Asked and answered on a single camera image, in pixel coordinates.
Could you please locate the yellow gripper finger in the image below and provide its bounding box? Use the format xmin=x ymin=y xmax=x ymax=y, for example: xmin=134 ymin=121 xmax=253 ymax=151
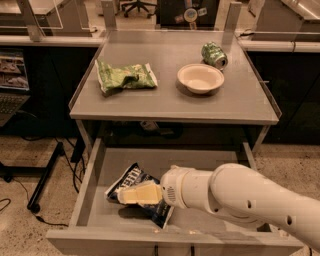
xmin=117 ymin=182 xmax=162 ymax=204

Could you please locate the blue kettle chip bag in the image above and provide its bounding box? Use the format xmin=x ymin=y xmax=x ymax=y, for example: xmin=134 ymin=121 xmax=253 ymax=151
xmin=104 ymin=163 xmax=174 ymax=229

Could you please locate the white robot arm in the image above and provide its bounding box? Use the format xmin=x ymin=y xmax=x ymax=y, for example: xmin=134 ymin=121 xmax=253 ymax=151
xmin=117 ymin=163 xmax=320 ymax=251

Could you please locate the grey open drawer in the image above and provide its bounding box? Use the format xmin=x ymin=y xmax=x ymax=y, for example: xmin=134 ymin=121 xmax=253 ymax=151
xmin=47 ymin=138 xmax=303 ymax=256

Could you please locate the green chip bag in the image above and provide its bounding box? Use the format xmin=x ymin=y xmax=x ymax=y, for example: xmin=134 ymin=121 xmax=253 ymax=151
xmin=95 ymin=60 xmax=158 ymax=94

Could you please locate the grey cabinet counter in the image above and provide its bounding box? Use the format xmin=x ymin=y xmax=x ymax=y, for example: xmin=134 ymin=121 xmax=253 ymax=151
xmin=67 ymin=29 xmax=282 ymax=154

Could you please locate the black stand leg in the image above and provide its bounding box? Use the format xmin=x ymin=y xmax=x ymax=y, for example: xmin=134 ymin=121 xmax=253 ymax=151
xmin=27 ymin=142 xmax=64 ymax=213

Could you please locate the white bowl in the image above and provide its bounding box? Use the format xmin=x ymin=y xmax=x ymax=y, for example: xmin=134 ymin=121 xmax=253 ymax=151
xmin=177 ymin=64 xmax=224 ymax=94

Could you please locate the green soda can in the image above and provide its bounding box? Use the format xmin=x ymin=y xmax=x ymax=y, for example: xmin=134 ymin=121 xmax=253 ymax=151
xmin=201 ymin=42 xmax=228 ymax=71

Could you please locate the laptop computer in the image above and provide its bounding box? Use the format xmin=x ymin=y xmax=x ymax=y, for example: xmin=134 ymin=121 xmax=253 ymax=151
xmin=0 ymin=48 xmax=30 ymax=127

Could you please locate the black sticker covered box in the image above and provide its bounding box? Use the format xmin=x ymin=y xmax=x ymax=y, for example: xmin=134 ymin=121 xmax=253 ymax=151
xmin=155 ymin=0 xmax=220 ymax=30

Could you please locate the black office chair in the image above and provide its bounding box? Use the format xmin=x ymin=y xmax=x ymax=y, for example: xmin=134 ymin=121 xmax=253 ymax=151
xmin=121 ymin=0 xmax=157 ymax=18

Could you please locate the black floor cable left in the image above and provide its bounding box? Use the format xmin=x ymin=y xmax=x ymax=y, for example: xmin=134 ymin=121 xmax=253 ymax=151
xmin=0 ymin=178 xmax=69 ymax=228

